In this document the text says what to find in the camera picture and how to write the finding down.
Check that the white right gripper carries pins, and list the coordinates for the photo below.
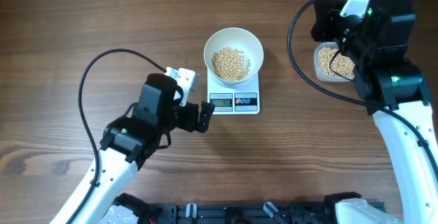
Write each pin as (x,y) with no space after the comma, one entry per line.
(326,16)

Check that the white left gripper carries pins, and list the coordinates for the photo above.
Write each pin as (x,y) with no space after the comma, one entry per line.
(189,123)

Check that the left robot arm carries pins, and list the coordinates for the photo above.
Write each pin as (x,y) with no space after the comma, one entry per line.
(128,142)

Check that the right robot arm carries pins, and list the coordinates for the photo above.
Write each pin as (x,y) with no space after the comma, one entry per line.
(374,34)

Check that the white digital kitchen scale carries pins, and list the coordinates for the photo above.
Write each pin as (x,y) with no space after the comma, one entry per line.
(242,99)

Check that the soybeans in white bowl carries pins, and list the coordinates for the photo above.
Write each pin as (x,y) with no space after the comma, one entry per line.
(230,64)

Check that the white bowl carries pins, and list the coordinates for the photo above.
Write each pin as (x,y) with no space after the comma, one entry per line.
(235,38)

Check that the yellow soybeans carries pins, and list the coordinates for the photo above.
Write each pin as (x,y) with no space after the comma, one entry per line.
(335,64)

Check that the clear plastic container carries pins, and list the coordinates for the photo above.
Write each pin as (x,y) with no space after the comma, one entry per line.
(319,74)

